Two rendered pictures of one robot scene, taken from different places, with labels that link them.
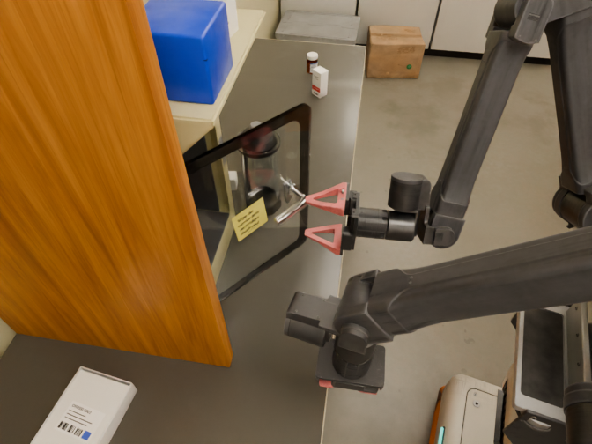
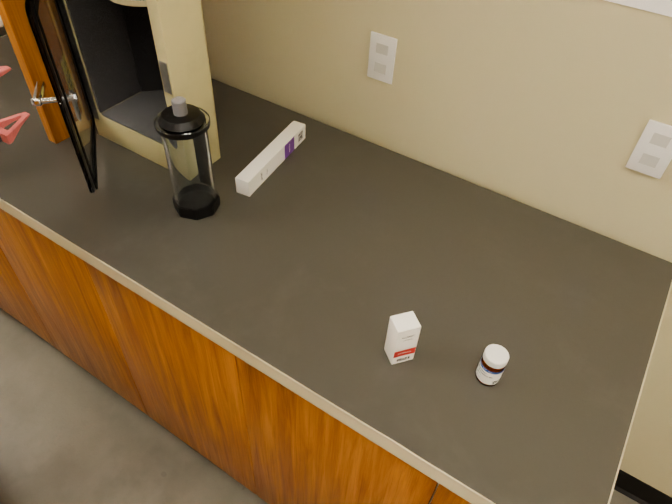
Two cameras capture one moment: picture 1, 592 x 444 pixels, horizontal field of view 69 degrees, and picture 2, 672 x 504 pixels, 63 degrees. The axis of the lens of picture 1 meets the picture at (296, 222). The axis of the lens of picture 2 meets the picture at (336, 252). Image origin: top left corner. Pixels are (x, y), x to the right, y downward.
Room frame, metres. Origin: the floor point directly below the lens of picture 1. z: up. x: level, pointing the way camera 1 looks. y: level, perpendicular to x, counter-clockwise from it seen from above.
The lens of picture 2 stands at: (1.49, -0.66, 1.77)
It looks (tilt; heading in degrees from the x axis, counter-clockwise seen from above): 46 degrees down; 111
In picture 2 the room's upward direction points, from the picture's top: 4 degrees clockwise
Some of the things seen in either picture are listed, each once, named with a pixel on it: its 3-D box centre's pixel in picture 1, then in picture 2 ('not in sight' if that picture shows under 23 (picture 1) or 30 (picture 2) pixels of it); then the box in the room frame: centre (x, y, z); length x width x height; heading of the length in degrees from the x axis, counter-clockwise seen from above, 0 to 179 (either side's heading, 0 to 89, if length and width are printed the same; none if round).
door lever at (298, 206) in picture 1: (288, 204); (48, 92); (0.60, 0.01, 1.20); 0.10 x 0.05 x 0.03; 131
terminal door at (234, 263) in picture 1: (250, 217); (66, 76); (0.57, 0.09, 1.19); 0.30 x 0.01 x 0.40; 131
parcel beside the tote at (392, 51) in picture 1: (393, 51); not in sight; (3.24, -0.76, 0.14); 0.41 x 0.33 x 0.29; 87
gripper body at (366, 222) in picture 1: (366, 222); not in sight; (0.54, -0.13, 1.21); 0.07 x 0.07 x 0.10; 82
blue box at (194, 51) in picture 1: (182, 50); not in sight; (0.53, 0.15, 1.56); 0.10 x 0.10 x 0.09; 81
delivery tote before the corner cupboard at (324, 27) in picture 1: (317, 44); not in sight; (3.31, -0.17, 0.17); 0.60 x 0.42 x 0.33; 79
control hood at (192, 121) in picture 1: (210, 83); not in sight; (0.61, 0.13, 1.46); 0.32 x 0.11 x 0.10; 171
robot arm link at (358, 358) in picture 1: (351, 336); not in sight; (0.28, -0.08, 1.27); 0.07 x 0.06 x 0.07; 70
